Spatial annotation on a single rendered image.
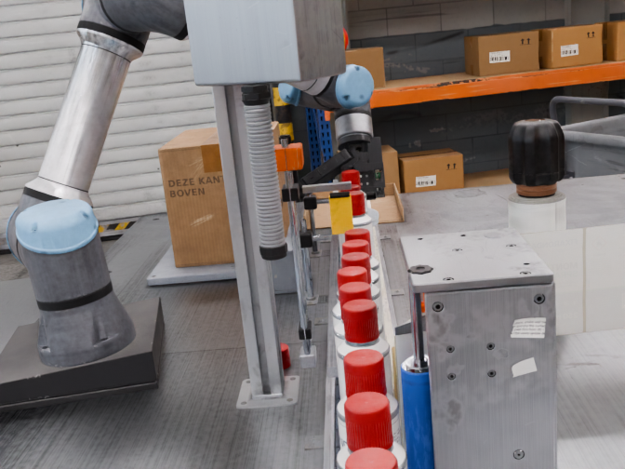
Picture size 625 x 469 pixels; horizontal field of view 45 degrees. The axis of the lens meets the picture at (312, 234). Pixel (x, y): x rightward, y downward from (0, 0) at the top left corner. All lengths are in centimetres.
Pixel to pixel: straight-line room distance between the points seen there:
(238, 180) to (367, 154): 53
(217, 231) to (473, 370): 112
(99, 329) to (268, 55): 54
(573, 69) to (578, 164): 184
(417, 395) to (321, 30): 44
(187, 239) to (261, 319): 65
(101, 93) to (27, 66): 414
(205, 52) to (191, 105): 441
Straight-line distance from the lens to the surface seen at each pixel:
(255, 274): 106
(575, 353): 110
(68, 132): 132
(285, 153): 98
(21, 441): 116
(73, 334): 120
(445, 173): 502
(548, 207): 116
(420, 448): 68
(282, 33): 86
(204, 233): 168
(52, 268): 118
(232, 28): 91
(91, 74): 133
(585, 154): 339
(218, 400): 114
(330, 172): 149
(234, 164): 102
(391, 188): 225
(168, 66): 535
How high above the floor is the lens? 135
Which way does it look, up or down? 16 degrees down
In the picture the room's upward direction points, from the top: 6 degrees counter-clockwise
